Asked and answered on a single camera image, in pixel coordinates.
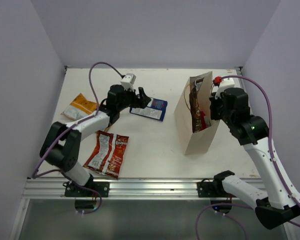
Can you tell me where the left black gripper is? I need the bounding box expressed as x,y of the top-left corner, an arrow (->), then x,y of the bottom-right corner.
116,85 -> 150,112

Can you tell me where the red Doritos bag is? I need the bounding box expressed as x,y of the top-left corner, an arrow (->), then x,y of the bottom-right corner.
83,130 -> 129,179

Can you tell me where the black base bracket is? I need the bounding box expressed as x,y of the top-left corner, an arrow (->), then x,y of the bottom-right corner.
62,181 -> 110,198
196,178 -> 227,198

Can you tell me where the blue Burts crisps bag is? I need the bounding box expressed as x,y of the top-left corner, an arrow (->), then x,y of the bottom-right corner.
129,97 -> 168,122

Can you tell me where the orange snack bag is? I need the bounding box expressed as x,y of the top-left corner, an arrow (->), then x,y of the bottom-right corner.
61,93 -> 98,121

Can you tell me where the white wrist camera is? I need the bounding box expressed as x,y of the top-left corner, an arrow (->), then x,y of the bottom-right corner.
120,73 -> 136,92
211,76 -> 235,99

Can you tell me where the pink snack bag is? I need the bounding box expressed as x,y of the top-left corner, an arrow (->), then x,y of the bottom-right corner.
200,111 -> 211,131

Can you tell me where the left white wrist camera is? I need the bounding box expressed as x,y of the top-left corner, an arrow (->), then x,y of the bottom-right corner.
120,73 -> 136,92

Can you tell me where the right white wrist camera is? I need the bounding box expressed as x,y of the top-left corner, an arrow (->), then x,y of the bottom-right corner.
211,76 -> 235,99

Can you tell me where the brown snack bag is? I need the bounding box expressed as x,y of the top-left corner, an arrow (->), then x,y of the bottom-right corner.
189,78 -> 204,133

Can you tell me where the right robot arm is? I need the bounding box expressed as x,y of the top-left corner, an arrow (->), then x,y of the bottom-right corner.
210,87 -> 300,230

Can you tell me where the purple cable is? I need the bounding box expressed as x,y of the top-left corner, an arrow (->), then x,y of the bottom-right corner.
222,74 -> 300,231
31,61 -> 126,215

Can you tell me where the left black base bracket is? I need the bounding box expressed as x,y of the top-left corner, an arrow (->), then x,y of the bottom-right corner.
62,181 -> 110,198

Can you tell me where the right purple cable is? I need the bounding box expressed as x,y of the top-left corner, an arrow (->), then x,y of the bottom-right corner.
222,74 -> 300,231

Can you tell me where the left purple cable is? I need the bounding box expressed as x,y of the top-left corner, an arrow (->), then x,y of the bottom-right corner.
31,61 -> 126,215

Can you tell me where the beige paper bag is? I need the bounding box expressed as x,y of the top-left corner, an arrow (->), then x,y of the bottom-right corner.
174,71 -> 219,156

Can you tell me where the aluminium mounting rail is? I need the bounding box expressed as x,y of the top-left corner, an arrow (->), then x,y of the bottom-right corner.
23,177 -> 265,201

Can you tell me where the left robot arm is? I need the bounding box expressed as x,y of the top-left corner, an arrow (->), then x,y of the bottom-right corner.
39,84 -> 151,197

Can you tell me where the right black base bracket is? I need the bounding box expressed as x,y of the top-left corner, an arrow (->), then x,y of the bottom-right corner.
196,178 -> 227,198

